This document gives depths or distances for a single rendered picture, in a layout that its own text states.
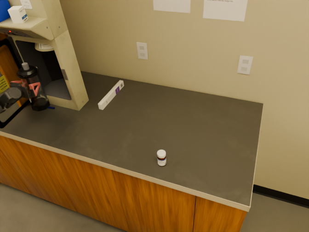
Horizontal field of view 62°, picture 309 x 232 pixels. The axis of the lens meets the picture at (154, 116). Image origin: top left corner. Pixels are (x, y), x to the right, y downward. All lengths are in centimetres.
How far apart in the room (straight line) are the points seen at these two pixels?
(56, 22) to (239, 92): 109
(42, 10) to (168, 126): 84
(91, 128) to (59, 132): 18
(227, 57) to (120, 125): 72
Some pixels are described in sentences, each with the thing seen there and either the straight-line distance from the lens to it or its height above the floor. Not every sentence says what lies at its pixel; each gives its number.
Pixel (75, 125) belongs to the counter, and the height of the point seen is 94.
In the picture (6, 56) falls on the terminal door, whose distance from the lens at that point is 161.
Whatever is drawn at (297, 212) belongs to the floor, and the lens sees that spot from 238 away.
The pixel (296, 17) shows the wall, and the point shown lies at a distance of 144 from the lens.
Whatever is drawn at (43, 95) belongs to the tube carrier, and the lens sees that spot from 153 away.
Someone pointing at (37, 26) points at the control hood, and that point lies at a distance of 132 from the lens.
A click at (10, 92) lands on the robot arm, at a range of 134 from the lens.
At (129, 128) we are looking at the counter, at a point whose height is 94.
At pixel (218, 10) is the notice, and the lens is 144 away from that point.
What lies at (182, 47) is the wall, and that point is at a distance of 157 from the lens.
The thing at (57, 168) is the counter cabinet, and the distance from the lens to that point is 173.
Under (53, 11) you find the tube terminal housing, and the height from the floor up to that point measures 152.
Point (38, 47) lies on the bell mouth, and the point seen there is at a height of 133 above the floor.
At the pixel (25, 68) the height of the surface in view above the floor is 129.
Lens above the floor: 194
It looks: 42 degrees down
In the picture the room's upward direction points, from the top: 5 degrees counter-clockwise
